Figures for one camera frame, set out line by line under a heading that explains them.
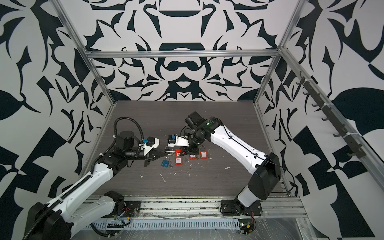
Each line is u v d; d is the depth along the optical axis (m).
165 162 0.89
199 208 0.76
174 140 0.62
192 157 0.91
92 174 0.50
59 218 0.39
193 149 0.65
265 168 0.44
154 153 0.65
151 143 0.61
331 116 0.55
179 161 0.88
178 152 0.70
